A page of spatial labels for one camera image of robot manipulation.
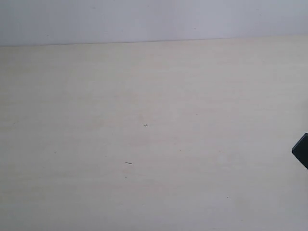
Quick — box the black object at table edge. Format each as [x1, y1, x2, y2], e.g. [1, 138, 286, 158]
[292, 133, 308, 169]

